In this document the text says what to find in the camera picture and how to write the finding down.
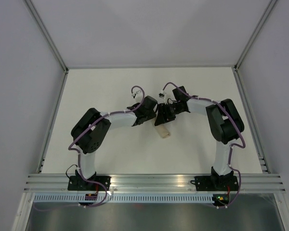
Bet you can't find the aluminium front rail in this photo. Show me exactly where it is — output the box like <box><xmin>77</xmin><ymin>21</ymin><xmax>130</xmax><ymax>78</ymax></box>
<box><xmin>23</xmin><ymin>173</ymin><xmax>286</xmax><ymax>194</ymax></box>

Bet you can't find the purple cable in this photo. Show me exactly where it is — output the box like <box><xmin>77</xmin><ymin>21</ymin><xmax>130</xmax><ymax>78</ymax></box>
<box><xmin>162</xmin><ymin>82</ymin><xmax>246</xmax><ymax>210</ymax></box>
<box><xmin>33</xmin><ymin>85</ymin><xmax>145</xmax><ymax>212</ymax></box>

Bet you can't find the left aluminium frame post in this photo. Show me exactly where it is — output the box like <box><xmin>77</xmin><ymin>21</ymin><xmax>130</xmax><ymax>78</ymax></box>
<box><xmin>24</xmin><ymin>0</ymin><xmax>68</xmax><ymax>73</ymax></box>

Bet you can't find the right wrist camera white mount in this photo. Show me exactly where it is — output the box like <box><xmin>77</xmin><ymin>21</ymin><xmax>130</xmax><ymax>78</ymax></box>
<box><xmin>158</xmin><ymin>90</ymin><xmax>167</xmax><ymax>99</ymax></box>

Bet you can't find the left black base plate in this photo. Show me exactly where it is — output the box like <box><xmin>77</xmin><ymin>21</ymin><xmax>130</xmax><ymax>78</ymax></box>
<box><xmin>67</xmin><ymin>175</ymin><xmax>111</xmax><ymax>192</ymax></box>

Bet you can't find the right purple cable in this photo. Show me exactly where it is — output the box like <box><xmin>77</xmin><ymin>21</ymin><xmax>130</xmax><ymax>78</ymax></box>
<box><xmin>162</xmin><ymin>82</ymin><xmax>246</xmax><ymax>210</ymax></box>

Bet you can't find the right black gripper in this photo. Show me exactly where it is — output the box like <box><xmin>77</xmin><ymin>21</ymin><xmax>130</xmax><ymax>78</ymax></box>
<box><xmin>155</xmin><ymin>102</ymin><xmax>184</xmax><ymax>126</ymax></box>

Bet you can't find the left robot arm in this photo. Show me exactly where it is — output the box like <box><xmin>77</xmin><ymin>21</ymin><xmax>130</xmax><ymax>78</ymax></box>
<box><xmin>67</xmin><ymin>96</ymin><xmax>158</xmax><ymax>191</ymax></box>

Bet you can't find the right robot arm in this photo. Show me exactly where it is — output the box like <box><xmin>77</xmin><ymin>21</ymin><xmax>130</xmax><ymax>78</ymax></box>
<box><xmin>154</xmin><ymin>86</ymin><xmax>246</xmax><ymax>192</ymax></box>

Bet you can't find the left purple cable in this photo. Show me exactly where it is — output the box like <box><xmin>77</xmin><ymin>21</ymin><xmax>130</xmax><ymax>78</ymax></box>
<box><xmin>33</xmin><ymin>85</ymin><xmax>145</xmax><ymax>212</ymax></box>

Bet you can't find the white slotted cable duct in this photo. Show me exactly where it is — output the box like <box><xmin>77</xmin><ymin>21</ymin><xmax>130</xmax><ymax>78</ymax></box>
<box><xmin>34</xmin><ymin>193</ymin><xmax>213</xmax><ymax>204</ymax></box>

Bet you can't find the beige cloth napkin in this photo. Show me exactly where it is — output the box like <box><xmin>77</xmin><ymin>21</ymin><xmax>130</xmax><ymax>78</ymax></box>
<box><xmin>153</xmin><ymin>120</ymin><xmax>171</xmax><ymax>139</ymax></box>

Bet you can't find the right aluminium frame post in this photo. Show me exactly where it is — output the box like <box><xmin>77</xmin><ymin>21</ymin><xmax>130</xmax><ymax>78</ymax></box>
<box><xmin>232</xmin><ymin>0</ymin><xmax>278</xmax><ymax>174</ymax></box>

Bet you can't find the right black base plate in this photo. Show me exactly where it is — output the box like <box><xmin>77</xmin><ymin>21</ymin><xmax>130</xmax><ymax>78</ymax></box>
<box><xmin>194</xmin><ymin>175</ymin><xmax>239</xmax><ymax>192</ymax></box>

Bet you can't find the aluminium frame post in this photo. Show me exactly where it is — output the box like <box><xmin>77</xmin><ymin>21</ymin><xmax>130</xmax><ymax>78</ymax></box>
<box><xmin>232</xmin><ymin>0</ymin><xmax>278</xmax><ymax>174</ymax></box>
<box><xmin>24</xmin><ymin>0</ymin><xmax>68</xmax><ymax>73</ymax></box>

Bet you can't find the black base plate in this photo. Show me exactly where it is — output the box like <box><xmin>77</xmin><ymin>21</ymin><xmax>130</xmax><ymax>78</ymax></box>
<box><xmin>67</xmin><ymin>175</ymin><xmax>111</xmax><ymax>192</ymax></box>
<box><xmin>194</xmin><ymin>175</ymin><xmax>239</xmax><ymax>192</ymax></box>

